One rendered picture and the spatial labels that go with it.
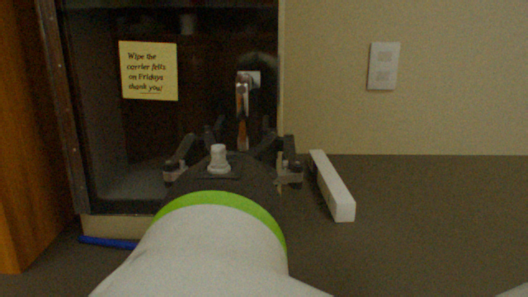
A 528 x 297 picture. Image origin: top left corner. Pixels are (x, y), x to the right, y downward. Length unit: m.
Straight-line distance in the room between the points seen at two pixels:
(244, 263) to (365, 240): 0.50
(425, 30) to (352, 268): 0.63
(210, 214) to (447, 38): 0.90
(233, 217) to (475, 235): 0.57
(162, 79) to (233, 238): 0.38
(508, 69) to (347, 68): 0.40
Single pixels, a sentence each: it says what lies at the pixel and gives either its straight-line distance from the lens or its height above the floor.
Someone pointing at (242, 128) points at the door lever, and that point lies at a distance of 0.48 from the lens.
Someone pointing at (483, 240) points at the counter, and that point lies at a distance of 0.73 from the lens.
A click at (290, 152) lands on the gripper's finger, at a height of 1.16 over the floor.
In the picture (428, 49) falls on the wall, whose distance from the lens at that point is 1.03.
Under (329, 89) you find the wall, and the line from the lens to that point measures 0.99.
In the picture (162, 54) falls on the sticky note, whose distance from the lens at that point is 0.53.
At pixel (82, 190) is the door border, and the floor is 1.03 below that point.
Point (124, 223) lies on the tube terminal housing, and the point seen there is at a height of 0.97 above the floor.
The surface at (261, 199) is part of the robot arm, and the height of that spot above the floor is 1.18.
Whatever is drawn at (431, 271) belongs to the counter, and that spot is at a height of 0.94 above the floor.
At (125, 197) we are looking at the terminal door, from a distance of 0.62.
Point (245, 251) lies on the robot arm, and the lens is 0.18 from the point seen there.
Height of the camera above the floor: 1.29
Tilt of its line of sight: 21 degrees down
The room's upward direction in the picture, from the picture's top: straight up
